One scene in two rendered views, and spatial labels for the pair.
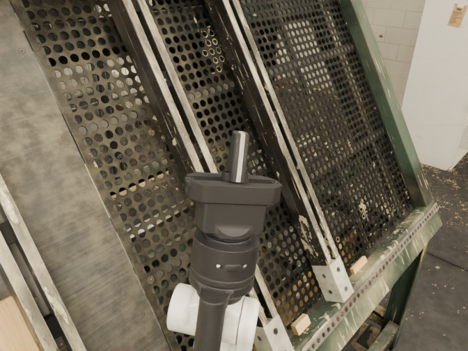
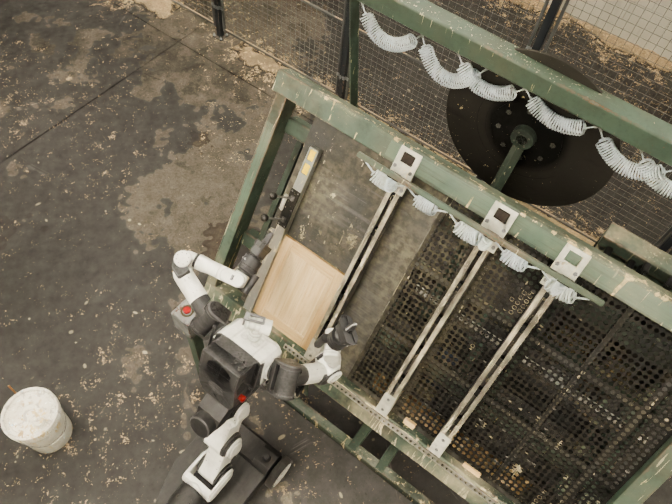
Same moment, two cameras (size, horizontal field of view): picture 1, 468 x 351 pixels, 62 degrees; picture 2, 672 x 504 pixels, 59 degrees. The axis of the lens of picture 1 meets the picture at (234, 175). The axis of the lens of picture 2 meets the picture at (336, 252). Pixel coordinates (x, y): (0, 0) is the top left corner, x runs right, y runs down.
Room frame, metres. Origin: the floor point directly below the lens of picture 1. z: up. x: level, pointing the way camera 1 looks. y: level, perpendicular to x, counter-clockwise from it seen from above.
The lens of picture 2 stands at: (0.08, -0.98, 3.70)
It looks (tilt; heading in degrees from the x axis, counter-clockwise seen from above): 57 degrees down; 76
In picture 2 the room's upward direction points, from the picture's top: 9 degrees clockwise
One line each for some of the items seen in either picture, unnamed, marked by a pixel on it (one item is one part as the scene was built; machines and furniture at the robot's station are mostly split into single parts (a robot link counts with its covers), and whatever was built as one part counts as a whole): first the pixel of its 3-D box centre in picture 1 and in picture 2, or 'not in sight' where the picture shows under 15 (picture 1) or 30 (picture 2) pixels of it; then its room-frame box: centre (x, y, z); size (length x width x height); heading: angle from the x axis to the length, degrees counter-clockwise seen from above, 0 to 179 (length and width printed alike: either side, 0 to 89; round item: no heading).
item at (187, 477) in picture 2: not in sight; (208, 474); (-0.24, -0.19, 0.28); 0.21 x 0.20 x 0.13; 46
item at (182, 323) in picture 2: not in sight; (189, 318); (-0.28, 0.47, 0.84); 0.12 x 0.12 x 0.18; 46
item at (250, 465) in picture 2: not in sight; (214, 474); (-0.22, -0.17, 0.19); 0.64 x 0.52 x 0.33; 46
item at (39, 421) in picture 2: not in sight; (36, 419); (-1.19, 0.21, 0.24); 0.32 x 0.30 x 0.47; 137
